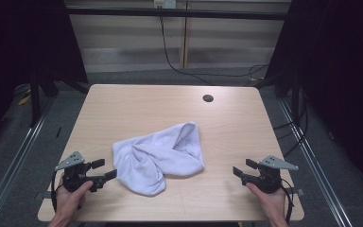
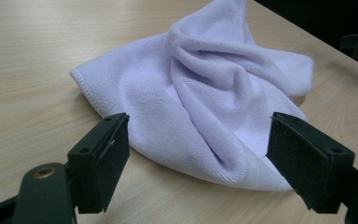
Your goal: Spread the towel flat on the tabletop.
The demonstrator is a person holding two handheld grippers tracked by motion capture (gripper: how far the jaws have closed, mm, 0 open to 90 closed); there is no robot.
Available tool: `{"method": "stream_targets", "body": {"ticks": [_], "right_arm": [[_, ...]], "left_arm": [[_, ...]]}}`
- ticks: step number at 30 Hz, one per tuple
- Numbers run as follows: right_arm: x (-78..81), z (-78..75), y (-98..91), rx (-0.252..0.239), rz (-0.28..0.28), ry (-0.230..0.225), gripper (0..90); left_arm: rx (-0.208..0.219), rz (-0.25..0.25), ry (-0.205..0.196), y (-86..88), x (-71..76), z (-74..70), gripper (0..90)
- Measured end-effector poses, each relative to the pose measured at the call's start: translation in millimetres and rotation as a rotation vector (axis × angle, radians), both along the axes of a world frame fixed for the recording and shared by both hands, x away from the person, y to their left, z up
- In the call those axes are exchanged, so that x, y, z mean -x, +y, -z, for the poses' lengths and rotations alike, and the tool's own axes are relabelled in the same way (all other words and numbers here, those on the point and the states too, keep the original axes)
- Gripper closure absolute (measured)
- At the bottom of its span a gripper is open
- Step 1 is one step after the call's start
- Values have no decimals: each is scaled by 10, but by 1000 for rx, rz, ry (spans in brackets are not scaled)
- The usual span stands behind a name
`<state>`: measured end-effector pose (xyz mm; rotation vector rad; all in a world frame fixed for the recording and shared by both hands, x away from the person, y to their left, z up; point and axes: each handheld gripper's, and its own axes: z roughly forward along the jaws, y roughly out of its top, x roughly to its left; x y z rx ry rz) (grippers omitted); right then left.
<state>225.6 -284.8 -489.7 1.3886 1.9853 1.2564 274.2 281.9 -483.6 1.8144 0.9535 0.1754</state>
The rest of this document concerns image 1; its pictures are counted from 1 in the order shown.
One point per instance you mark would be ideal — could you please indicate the black horizontal metal bar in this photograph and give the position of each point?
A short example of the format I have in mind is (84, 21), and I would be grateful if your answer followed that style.
(176, 13)

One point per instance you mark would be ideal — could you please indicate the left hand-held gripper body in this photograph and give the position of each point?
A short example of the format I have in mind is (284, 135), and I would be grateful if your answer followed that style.
(75, 176)

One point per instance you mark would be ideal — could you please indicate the white printed towel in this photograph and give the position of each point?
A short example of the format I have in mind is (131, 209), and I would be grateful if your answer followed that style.
(157, 157)

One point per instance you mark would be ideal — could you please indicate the black curtain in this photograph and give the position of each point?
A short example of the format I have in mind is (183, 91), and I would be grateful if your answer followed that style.
(337, 78)
(22, 44)

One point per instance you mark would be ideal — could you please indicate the metal floor rail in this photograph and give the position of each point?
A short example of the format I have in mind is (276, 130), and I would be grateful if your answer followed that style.
(315, 164)
(15, 157)

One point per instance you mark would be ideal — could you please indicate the grey tape strip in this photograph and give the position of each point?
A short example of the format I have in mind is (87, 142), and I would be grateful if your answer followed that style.
(298, 191)
(51, 194)

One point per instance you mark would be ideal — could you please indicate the yellow floor object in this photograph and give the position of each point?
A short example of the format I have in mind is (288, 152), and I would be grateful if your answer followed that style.
(24, 100)

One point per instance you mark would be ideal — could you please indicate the person's left hand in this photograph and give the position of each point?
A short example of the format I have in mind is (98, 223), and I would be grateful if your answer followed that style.
(71, 201)

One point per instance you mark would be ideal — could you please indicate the round dark table grommet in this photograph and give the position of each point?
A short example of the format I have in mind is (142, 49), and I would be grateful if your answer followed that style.
(208, 98)

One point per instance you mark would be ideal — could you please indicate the person's right hand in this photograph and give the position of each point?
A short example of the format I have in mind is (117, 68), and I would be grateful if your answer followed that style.
(274, 205)

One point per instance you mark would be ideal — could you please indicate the black metal stand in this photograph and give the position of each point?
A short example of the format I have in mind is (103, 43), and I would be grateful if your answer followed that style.
(35, 101)

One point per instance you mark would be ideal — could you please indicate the white wall outlet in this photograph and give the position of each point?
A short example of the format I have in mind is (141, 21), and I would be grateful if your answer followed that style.
(164, 3)

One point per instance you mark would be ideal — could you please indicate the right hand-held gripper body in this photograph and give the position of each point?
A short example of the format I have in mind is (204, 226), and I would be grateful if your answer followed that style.
(267, 179)

